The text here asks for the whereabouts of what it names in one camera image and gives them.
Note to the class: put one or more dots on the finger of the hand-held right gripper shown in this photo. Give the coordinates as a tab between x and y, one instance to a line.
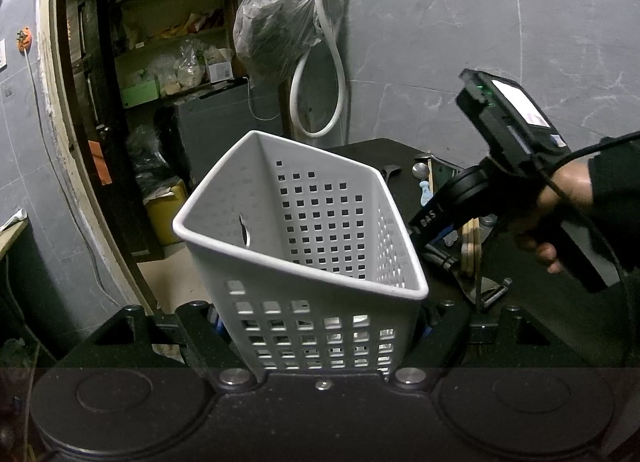
430	224

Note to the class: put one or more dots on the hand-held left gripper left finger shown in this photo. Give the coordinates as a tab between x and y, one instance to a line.
214	322

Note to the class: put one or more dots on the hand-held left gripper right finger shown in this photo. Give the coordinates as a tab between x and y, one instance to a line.
435	327

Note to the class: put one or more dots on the dark green scissors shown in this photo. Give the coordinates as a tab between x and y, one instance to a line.
445	262

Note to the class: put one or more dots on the white perforated plastic basket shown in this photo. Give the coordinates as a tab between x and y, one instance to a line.
220	267

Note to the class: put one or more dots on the person's right forearm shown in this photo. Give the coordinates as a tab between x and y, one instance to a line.
617	192

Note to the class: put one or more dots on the person's right hand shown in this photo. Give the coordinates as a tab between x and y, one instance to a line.
570	187

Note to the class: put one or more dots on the light blue plastic utensil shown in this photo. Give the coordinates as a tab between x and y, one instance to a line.
425	192

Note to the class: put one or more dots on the metal peeler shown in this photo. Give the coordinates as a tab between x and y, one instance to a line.
487	299

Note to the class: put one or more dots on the yellow container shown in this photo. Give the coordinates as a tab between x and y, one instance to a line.
165	217

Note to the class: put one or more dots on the dark plastic bag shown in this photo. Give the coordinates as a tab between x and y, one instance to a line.
150	157

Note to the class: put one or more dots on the orange printed poster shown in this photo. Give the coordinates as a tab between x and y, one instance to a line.
99	162

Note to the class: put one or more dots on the grey cabinet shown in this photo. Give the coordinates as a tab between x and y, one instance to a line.
220	117

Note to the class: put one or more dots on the wooden side table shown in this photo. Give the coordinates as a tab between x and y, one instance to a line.
15	236

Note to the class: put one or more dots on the white tissue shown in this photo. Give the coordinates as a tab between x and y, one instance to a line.
12	219

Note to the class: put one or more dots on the green box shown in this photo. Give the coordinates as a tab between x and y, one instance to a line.
140	94

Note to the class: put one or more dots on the hanging clear plastic bag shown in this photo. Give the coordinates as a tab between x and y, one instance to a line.
275	32

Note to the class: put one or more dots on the white carton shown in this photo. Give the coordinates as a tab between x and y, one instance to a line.
220	72

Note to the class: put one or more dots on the clear bag of food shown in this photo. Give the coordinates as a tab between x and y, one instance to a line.
190	69

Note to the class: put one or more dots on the dark wooden door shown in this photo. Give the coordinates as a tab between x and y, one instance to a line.
80	92

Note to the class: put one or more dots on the beige door frame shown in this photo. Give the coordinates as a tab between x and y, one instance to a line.
52	87

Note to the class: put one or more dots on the orange wall hook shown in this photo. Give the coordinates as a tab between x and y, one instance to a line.
23	39

